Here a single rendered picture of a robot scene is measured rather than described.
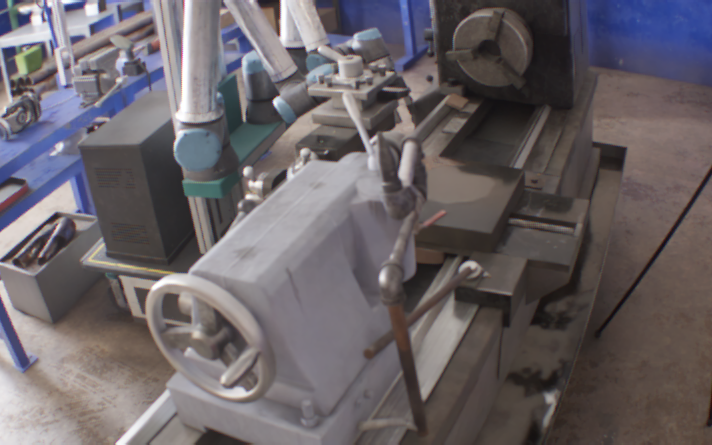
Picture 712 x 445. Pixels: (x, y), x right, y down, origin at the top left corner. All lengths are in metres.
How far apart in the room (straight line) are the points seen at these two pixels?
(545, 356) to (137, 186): 1.56
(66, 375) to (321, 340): 1.94
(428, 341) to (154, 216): 1.51
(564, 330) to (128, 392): 1.61
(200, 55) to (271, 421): 1.25
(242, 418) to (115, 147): 1.63
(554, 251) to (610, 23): 4.27
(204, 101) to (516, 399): 1.23
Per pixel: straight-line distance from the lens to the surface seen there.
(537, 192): 1.76
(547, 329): 2.06
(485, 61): 2.19
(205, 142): 2.11
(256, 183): 1.89
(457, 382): 1.27
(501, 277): 1.45
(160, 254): 2.73
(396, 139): 1.44
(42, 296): 3.16
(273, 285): 1.00
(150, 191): 2.59
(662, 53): 5.70
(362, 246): 1.20
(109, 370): 2.83
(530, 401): 1.83
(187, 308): 1.17
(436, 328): 1.39
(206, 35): 2.04
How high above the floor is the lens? 1.71
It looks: 30 degrees down
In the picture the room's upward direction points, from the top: 7 degrees counter-clockwise
